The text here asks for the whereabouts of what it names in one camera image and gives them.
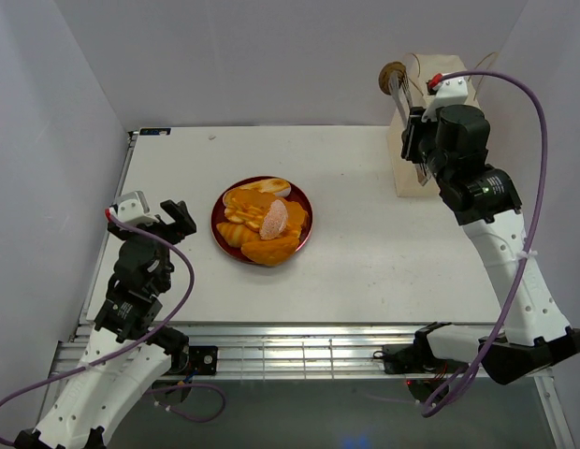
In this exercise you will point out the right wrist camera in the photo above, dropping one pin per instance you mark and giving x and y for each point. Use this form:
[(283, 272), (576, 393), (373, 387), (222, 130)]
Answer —
[(444, 93)]

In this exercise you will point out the sugar coated pink donut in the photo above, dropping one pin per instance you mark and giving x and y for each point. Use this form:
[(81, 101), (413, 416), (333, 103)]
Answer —
[(274, 222)]

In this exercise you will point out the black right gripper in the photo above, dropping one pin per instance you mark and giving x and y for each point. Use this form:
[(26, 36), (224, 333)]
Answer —
[(416, 126)]

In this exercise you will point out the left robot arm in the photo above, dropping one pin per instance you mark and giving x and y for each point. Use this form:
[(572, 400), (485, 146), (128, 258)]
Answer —
[(126, 352)]

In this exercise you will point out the brown chocolate croissant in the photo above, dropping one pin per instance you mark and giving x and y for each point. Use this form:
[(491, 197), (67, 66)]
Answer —
[(392, 72)]

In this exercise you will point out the flat orange bread slice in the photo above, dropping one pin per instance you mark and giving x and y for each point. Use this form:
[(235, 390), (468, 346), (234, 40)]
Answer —
[(297, 216)]

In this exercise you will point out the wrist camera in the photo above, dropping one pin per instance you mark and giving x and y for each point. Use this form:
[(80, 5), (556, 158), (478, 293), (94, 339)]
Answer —
[(131, 209), (444, 93)]

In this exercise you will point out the metal serving tongs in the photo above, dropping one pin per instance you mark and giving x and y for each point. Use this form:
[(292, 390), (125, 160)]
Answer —
[(409, 178)]

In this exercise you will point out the long white baguette bread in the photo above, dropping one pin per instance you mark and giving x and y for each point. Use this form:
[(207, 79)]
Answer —
[(277, 186)]

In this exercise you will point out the black label sticker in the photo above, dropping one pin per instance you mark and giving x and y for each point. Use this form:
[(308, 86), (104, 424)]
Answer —
[(155, 131)]

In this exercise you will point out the striped orange croissant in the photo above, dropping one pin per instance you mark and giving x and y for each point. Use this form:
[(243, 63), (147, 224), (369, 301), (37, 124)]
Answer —
[(236, 235)]

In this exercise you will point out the cream paper bag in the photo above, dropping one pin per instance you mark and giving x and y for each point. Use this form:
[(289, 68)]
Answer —
[(420, 69)]

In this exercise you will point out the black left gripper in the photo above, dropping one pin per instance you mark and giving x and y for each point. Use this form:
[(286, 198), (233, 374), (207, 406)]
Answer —
[(177, 230)]

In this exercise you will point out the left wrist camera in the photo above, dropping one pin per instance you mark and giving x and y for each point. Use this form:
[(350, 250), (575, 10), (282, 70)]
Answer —
[(131, 209)]

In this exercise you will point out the braided orange pastry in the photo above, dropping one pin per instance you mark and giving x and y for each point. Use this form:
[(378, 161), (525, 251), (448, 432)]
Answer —
[(248, 214)]

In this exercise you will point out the aluminium table frame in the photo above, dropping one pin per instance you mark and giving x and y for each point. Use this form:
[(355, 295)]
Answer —
[(299, 351)]

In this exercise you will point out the dark red round plate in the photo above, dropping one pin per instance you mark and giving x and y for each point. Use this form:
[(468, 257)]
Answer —
[(304, 234)]

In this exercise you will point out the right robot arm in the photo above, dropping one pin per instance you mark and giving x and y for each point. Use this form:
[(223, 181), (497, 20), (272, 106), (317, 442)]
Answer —
[(535, 333)]

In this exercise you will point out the round orange bun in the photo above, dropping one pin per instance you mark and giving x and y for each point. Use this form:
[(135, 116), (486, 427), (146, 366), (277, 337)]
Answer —
[(270, 253)]

